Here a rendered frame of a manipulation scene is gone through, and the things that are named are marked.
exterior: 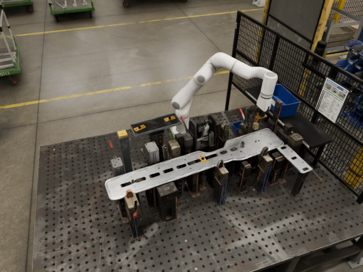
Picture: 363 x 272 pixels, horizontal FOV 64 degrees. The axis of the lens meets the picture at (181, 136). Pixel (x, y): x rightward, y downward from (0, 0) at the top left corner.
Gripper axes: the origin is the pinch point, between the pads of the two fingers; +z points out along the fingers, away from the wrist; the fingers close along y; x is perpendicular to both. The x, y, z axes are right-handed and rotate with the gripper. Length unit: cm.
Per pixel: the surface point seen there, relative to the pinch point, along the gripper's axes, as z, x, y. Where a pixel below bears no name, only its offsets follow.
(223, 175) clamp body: 25, -42, 22
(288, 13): 6, 173, -175
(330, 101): -2, 55, 10
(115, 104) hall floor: 128, -62, -241
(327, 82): -14, 55, 2
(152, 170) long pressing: 28, -84, -5
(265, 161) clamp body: 24.3, -7.9, 22.6
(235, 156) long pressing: 27.6, -22.4, 7.1
